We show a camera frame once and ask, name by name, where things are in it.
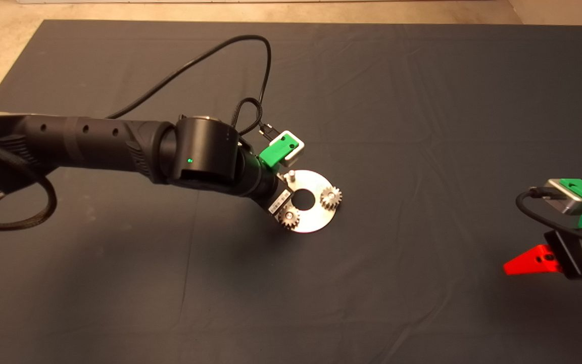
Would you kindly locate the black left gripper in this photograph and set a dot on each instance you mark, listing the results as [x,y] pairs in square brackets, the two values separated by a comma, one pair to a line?
[278,201]

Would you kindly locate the small steel planetary gear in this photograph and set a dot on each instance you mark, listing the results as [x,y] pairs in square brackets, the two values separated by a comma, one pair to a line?
[291,221]
[334,202]

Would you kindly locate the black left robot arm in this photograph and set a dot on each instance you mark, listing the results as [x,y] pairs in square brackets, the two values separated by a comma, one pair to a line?
[94,144]

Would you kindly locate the round metal carrier plate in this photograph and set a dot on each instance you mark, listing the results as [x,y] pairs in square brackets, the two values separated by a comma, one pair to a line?
[316,220]

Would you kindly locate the dark grey table cloth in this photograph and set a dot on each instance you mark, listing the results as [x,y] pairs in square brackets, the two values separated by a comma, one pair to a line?
[422,303]

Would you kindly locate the green left camera mount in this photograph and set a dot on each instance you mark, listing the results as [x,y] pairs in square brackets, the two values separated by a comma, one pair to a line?
[273,151]

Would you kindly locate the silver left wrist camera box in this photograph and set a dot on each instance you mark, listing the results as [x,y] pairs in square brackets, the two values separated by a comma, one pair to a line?
[296,150]

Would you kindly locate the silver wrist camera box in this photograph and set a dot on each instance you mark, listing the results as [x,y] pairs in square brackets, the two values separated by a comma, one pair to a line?
[569,198]
[296,150]

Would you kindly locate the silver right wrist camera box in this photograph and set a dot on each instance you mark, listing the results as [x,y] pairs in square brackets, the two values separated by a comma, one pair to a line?
[569,198]

